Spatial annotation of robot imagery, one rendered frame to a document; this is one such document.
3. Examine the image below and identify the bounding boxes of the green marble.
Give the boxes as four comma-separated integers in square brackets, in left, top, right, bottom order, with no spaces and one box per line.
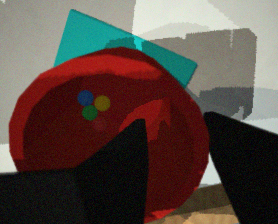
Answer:
[82,105,98,121]

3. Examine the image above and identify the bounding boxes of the red round cup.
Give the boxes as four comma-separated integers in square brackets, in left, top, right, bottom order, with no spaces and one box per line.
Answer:
[9,47,209,224]

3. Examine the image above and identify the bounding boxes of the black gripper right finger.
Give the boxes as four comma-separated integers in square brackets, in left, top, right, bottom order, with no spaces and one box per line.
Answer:
[203,111,278,224]

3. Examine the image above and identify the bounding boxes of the dark blue marble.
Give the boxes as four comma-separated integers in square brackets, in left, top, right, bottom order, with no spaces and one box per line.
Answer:
[77,90,93,106]

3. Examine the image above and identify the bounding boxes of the yellow marble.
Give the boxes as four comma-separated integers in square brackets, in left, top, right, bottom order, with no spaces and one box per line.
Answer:
[94,95,110,111]

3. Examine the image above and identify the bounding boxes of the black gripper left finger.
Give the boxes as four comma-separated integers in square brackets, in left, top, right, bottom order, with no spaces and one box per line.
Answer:
[0,118,149,224]

